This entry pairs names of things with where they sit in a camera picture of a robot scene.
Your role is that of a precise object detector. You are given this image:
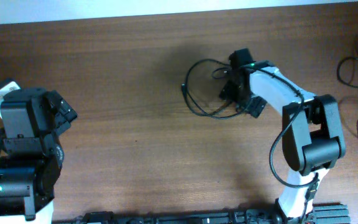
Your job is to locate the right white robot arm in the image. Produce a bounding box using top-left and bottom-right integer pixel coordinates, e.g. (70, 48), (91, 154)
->
(219, 49), (351, 223)

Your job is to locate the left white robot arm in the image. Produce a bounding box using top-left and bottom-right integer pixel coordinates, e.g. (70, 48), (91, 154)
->
(0, 88), (77, 223)

